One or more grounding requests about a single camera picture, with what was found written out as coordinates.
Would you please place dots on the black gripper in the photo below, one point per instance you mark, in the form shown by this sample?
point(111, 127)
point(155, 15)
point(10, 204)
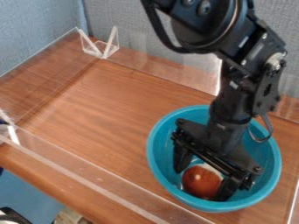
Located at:
point(216, 143)

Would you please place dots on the clear acrylic front barrier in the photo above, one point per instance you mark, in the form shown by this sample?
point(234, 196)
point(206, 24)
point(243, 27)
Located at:
point(32, 158)

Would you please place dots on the brown and white toy mushroom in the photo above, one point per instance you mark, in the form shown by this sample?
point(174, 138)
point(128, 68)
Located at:
point(202, 181)

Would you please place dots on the clear acrylic barrier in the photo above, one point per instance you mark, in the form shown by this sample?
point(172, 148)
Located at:
point(32, 158)
point(198, 71)

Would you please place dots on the clear acrylic corner bracket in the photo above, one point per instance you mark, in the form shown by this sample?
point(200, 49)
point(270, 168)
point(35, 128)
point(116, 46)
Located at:
point(100, 49)

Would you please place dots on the clear acrylic back barrier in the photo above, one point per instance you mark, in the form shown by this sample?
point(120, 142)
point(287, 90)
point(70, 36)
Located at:
point(198, 71)

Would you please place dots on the blue plastic bowl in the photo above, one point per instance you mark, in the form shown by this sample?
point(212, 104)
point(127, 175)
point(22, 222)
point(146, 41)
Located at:
point(264, 153)

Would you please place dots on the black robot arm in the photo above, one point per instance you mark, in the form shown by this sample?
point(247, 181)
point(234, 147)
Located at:
point(223, 27)

